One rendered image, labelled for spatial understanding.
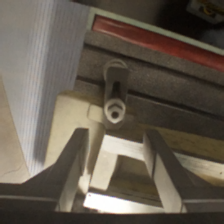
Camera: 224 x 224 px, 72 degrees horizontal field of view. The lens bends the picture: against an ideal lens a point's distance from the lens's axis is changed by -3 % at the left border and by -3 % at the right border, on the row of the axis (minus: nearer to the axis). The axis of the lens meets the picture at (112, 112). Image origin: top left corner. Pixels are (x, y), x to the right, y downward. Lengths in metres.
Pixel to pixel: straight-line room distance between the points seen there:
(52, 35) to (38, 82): 0.15
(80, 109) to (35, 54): 0.29
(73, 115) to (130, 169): 0.19
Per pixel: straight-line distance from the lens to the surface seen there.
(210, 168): 0.38
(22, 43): 0.60
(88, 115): 0.33
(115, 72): 0.28
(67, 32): 0.55
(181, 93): 0.57
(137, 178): 0.44
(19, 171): 0.70
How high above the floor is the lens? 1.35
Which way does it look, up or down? 73 degrees down
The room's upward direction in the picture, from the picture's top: 179 degrees counter-clockwise
